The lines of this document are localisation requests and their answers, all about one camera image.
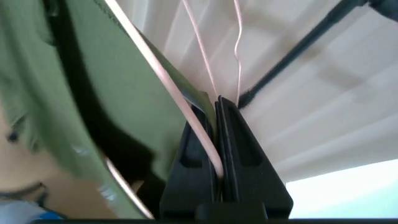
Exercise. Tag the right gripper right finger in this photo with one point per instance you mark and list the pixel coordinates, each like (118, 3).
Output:
(255, 186)

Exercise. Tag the green printed shirt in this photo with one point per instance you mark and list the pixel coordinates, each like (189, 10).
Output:
(124, 77)

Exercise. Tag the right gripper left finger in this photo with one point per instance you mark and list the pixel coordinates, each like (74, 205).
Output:
(186, 186)

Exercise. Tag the black clothes rack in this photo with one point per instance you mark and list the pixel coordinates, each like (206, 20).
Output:
(295, 51)

